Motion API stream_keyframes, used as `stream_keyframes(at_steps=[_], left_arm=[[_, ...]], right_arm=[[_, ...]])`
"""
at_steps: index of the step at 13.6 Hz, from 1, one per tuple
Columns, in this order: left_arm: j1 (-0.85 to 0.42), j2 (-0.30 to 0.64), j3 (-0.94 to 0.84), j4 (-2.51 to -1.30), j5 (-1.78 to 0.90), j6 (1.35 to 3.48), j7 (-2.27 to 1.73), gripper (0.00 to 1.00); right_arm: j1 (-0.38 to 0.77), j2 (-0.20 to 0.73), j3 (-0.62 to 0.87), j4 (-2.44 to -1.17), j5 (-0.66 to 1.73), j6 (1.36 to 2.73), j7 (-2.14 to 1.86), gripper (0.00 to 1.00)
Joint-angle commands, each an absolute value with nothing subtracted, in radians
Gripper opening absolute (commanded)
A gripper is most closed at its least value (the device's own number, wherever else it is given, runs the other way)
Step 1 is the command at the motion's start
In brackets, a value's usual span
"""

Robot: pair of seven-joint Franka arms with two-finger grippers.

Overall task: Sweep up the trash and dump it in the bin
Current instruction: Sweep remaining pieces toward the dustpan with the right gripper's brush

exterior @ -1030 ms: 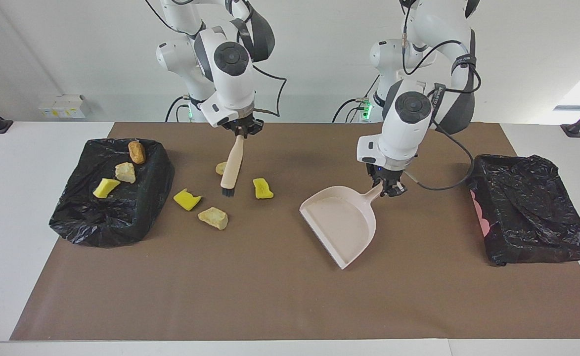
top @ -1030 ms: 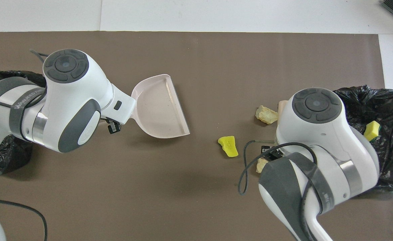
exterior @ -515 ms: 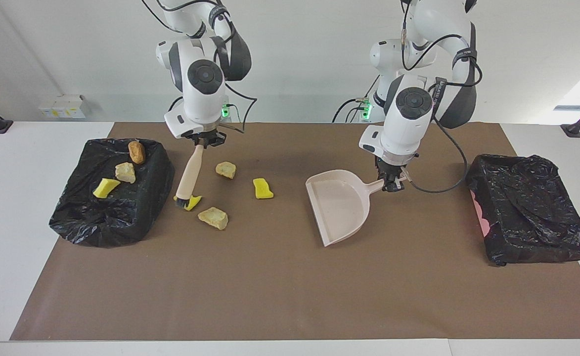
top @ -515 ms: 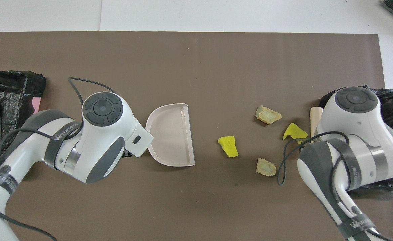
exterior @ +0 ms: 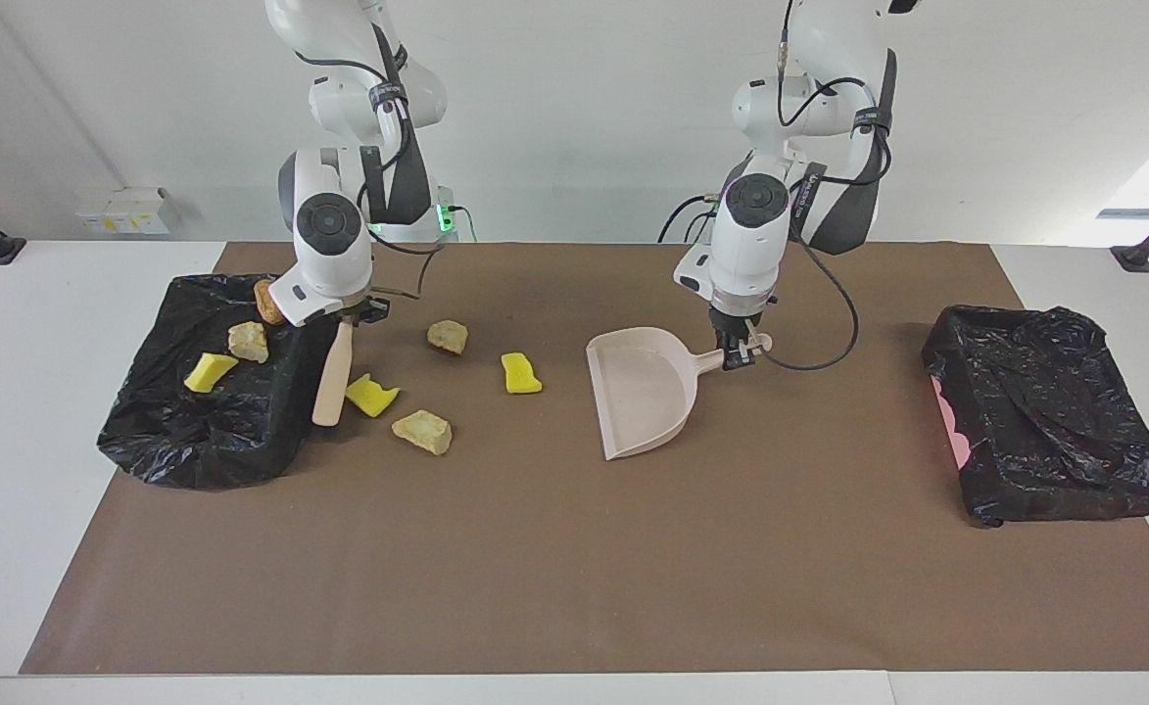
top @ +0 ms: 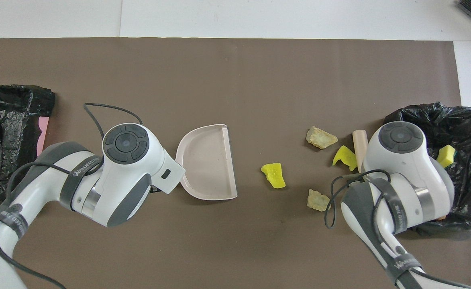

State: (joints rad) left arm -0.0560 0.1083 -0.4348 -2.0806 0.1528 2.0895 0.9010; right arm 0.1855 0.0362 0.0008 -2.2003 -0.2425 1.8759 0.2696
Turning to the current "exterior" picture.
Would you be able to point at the black bag lined trash bin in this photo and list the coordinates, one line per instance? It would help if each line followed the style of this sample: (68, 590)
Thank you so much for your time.
(221, 431)

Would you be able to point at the brown paper table mat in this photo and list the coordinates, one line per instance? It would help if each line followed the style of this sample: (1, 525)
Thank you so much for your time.
(437, 587)

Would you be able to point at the yellow wavy sponge piece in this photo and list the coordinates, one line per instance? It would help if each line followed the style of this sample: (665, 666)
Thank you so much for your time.
(520, 375)

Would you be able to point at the large beige rock chunk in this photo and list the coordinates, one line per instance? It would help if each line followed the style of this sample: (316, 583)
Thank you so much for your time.
(422, 431)

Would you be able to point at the small beige rock chunk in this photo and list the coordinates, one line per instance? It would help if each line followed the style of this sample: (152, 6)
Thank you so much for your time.
(447, 338)

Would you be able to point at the beige plastic dustpan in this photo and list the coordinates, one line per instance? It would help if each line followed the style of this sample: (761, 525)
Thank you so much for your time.
(643, 392)

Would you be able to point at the yellow sponge green backing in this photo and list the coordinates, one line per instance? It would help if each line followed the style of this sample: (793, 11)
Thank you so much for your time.
(210, 372)

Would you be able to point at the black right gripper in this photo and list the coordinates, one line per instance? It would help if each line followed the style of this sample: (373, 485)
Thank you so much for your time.
(354, 313)

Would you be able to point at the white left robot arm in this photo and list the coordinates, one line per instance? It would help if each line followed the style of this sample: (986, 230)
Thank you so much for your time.
(755, 245)

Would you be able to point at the yellow notched sponge piece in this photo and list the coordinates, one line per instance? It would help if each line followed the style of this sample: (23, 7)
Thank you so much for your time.
(373, 397)

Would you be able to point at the beige hand brush black bristles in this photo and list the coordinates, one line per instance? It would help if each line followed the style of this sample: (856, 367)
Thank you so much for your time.
(332, 382)

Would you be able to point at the white wall socket box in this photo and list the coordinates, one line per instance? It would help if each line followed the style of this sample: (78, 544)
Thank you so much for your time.
(123, 211)

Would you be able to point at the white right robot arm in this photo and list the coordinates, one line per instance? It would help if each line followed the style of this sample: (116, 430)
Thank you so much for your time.
(329, 225)

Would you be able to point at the pink plastic bin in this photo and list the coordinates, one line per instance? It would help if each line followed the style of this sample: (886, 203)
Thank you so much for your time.
(953, 426)

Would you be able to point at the black crumpled trash bag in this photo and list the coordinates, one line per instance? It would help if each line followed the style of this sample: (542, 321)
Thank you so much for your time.
(1044, 421)

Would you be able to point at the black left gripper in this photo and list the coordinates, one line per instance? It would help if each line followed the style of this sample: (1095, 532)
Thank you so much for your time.
(736, 321)

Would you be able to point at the toy croissant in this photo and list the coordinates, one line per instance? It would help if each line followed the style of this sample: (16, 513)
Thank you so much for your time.
(248, 342)

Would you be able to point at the brown toy bread roll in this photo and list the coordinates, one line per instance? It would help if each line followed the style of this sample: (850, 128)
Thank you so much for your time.
(264, 302)

